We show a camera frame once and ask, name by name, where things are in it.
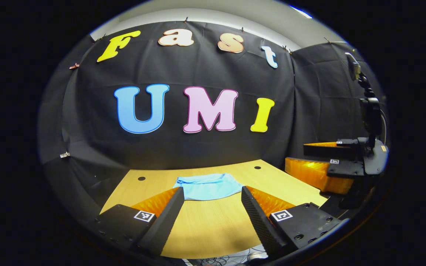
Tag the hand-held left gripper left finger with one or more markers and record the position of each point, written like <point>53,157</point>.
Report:
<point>168,218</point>

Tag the ceiling light strip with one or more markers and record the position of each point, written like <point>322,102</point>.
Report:
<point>301,11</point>

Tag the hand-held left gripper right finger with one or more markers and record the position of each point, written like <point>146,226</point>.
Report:
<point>259,218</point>

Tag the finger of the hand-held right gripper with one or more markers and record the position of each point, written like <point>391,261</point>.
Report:
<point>316,173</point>
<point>327,151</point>

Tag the light blue T-shirt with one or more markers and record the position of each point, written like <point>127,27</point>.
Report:
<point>209,188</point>

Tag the black backdrop cloth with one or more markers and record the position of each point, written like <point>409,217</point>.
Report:
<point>205,147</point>

